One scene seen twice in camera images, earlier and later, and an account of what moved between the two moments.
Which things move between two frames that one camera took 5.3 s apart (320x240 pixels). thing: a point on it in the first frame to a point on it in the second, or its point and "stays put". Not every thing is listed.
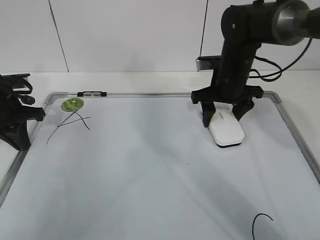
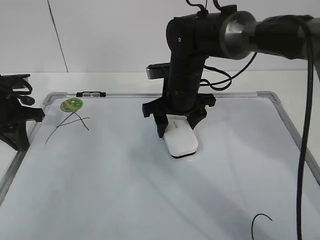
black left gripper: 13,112 stays put
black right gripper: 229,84 to 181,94
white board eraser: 224,126 to 180,138
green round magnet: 73,104 stays put
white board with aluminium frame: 142,166 stays put
